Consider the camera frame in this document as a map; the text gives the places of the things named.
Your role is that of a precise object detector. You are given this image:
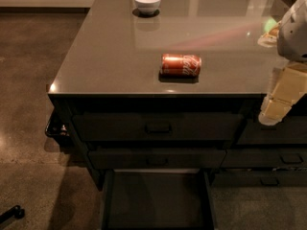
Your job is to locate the middle left drawer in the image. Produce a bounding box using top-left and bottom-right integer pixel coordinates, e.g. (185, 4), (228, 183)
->
(88, 148), (225, 169)

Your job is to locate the red coke can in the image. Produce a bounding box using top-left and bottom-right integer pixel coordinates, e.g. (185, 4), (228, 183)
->
(160, 54), (202, 78)

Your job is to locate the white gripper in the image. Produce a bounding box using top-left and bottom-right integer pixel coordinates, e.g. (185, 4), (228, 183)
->
(257, 0), (307, 126)

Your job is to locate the white ceramic bowl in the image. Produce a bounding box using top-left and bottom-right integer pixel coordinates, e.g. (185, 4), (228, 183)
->
(133, 0), (161, 14)

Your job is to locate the dark cabinet with glossy top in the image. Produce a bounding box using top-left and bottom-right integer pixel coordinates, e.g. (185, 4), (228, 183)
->
(49, 0), (306, 184)

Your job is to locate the black object on floor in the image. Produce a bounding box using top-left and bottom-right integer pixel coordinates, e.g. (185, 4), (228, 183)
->
(0, 205), (25, 224)

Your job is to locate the top left drawer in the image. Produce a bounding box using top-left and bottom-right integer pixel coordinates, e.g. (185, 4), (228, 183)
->
(72, 112), (243, 142)

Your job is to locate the open bottom left drawer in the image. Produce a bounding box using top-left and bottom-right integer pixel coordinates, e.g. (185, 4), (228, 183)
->
(99, 169), (219, 230)

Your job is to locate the black side basket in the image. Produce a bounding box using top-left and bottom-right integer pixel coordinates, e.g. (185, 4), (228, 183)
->
(45, 111), (72, 147)

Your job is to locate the middle right drawer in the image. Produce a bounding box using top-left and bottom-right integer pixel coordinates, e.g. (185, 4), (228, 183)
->
(221, 148), (307, 169)

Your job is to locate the bottom right drawer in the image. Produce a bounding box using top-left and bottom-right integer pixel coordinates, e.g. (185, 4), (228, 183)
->
(212, 171), (307, 187)

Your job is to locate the top right drawer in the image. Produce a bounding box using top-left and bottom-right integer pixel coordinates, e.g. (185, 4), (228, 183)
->
(238, 116), (307, 145)

